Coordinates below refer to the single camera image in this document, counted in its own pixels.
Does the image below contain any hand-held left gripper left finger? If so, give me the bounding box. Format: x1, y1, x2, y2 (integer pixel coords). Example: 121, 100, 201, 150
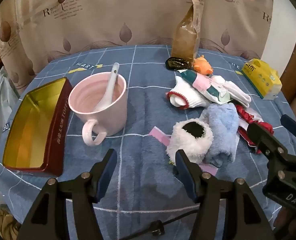
17, 149, 118, 240

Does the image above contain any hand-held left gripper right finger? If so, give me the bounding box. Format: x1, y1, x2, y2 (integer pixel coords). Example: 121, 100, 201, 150
175, 149, 280, 240

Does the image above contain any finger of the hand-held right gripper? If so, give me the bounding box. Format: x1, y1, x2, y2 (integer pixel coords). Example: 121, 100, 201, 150
247, 122, 289, 164
281, 114, 296, 140

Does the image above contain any red and white cloth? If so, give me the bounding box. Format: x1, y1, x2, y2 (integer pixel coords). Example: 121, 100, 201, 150
234, 104, 274, 154

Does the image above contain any pink green wet wipes pack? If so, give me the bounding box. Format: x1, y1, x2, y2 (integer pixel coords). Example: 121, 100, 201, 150
177, 69, 231, 104

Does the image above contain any red tin box gold interior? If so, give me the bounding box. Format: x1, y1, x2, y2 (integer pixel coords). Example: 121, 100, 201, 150
2, 77, 72, 178

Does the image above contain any orange rubber toy animal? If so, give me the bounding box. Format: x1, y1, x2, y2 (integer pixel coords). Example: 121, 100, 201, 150
193, 55, 214, 76

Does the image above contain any white fluffy sock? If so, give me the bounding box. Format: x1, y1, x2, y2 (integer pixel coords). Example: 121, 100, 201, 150
166, 120, 213, 166

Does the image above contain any light blue towel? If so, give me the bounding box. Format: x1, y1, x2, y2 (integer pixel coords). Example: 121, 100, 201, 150
200, 104, 239, 167

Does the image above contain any yellow tissue pack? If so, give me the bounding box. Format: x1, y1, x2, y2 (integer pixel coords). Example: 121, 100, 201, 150
240, 58, 283, 100

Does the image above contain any plain white sock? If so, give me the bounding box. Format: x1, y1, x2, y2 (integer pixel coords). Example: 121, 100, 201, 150
223, 81, 252, 108

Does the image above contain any pink ceramic mug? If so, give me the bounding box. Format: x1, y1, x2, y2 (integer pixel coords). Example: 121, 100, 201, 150
68, 72, 128, 147

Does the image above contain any white sock red trim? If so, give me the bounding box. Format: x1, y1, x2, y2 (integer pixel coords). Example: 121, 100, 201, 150
167, 76, 213, 110

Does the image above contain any blue plaid blanket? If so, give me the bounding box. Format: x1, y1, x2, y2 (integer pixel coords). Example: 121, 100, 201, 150
0, 44, 296, 240

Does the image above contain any white ceramic spoon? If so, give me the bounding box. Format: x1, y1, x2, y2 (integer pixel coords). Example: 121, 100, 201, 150
91, 62, 120, 112

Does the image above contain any yellow cloth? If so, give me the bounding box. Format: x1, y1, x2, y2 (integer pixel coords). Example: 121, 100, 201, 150
0, 207, 20, 240

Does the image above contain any brown paper snack bag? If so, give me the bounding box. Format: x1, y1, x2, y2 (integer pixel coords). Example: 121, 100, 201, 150
171, 0, 205, 60

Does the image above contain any beige leaf print curtain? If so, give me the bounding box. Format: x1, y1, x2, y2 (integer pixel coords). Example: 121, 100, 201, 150
0, 0, 275, 90

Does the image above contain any black cable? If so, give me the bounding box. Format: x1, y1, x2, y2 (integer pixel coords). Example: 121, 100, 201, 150
144, 209, 198, 235

